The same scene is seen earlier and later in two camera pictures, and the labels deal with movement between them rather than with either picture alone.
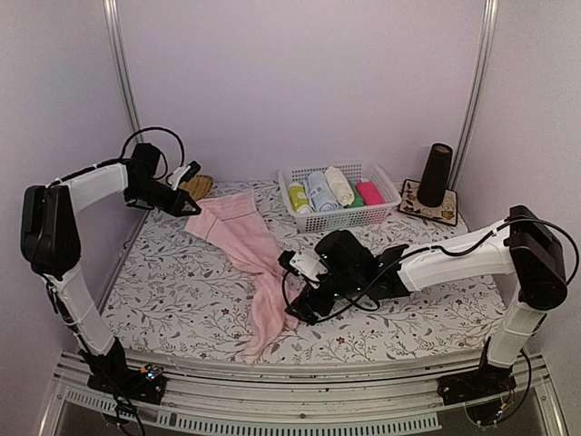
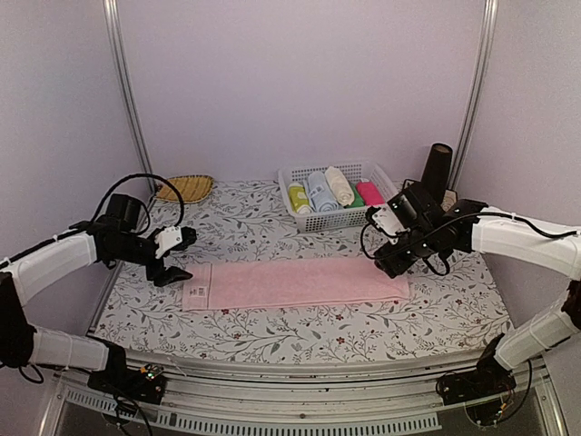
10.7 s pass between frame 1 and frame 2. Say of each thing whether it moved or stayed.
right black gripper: moved
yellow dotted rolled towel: stayed
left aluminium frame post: stayed
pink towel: moved
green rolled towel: stayed
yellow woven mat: stayed
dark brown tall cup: stayed
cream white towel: stayed
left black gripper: moved
